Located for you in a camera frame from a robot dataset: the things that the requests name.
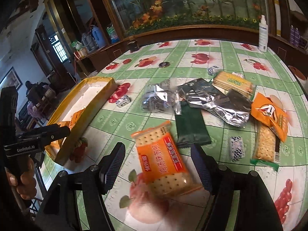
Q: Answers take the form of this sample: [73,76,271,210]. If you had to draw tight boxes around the green edged cracker packet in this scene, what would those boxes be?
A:
[250,122,280,172]

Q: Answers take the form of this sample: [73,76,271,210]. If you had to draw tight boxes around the yellow rimmed white tray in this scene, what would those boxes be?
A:
[45,77,117,166]

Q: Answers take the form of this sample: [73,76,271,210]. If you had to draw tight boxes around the framed wall picture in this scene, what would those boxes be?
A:
[0,67,23,90]

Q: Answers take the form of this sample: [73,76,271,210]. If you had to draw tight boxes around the orange chip bag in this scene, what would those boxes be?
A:
[251,92,288,142]

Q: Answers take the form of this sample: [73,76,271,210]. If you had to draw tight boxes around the silver foil snack bag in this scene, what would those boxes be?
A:
[178,78,252,127]

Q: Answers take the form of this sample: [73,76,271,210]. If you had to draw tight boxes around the person left hand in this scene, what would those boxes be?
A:
[5,158,37,200]

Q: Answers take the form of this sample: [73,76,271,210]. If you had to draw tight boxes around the white spray bottle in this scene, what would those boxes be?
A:
[258,15,268,52]

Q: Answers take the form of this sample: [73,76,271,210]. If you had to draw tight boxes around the fruit pattern green tablecloth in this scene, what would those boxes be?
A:
[39,38,308,231]

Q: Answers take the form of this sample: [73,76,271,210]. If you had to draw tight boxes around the blue white milk candy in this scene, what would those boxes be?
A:
[229,136,245,162]

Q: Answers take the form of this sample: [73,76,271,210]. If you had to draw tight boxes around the blue water jug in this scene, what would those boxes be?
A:
[92,26,106,49]

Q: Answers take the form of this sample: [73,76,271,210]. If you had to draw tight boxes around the clear bag sunflower seeds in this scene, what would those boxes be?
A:
[141,78,182,115]

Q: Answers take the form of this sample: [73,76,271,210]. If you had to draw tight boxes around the grey water jug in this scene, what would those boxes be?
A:
[81,32,96,52]

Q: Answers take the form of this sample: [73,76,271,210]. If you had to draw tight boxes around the purple bottles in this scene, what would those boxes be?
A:
[289,26,300,47]

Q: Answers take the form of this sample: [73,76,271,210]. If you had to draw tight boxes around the orange cracker packet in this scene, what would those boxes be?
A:
[131,121,201,198]

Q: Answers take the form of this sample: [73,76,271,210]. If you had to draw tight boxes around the green label bottle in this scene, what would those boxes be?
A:
[106,23,120,44]

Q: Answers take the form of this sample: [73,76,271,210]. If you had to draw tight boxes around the round black bottle cap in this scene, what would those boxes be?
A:
[159,62,170,68]

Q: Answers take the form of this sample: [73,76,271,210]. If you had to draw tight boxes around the small black box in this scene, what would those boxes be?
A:
[127,40,140,53]

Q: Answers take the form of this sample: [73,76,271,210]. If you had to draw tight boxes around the yellow green cracker packet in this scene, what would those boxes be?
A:
[212,71,255,99]

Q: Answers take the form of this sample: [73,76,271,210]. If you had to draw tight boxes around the dark green snack packet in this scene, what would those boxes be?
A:
[175,101,211,149]

